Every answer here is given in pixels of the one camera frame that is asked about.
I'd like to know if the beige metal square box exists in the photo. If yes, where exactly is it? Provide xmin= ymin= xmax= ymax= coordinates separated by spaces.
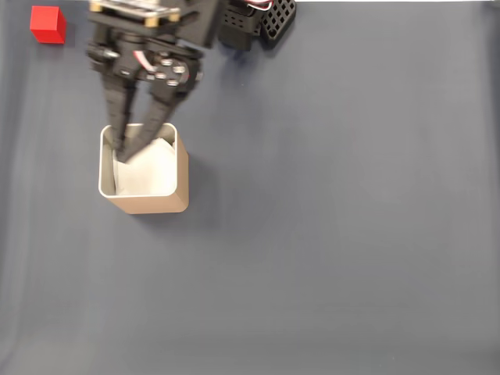
xmin=98 ymin=122 xmax=191 ymax=215

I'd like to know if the dark blue table mat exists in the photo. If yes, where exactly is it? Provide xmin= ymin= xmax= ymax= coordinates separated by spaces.
xmin=0 ymin=1 xmax=500 ymax=375

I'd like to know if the red cube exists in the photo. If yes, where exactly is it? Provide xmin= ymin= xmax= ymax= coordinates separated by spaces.
xmin=30 ymin=5 xmax=67 ymax=45

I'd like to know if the white tissue paper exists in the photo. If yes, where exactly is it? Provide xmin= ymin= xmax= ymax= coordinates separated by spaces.
xmin=112 ymin=136 xmax=176 ymax=196

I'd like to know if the camera circuit board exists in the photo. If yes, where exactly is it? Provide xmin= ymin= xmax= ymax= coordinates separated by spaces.
xmin=88 ymin=0 xmax=185 ymax=28

